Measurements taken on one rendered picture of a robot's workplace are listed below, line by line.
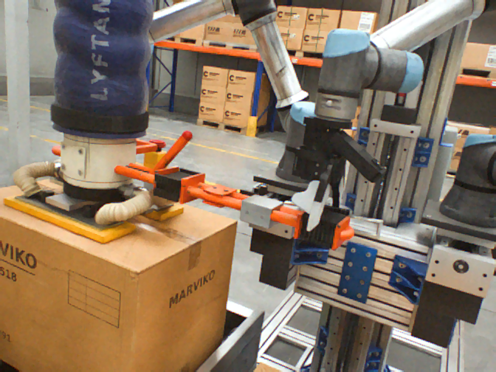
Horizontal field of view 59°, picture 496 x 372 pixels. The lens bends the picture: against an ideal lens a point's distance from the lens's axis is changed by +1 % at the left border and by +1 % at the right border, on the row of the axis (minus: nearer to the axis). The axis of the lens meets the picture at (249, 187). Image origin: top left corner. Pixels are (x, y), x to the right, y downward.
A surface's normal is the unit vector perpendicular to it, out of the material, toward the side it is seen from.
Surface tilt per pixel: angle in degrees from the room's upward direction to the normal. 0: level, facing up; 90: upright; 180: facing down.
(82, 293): 90
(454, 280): 90
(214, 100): 94
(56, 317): 90
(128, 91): 77
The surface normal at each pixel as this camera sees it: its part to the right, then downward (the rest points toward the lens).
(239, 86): -0.44, 0.24
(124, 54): 0.69, 0.33
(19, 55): 0.89, 0.23
